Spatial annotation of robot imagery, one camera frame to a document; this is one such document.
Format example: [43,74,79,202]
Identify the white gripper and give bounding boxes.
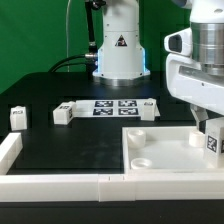
[166,53,224,132]

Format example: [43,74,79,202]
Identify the white square tabletop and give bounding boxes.
[122,126,224,174]

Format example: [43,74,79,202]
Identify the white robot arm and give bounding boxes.
[92,0,224,131]

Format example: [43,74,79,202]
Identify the white U-shaped fence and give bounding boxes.
[0,133,224,203]

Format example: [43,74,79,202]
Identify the fiducial marker sheet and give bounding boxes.
[73,99,160,118]

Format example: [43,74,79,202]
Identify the black cables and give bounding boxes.
[48,0,101,73]

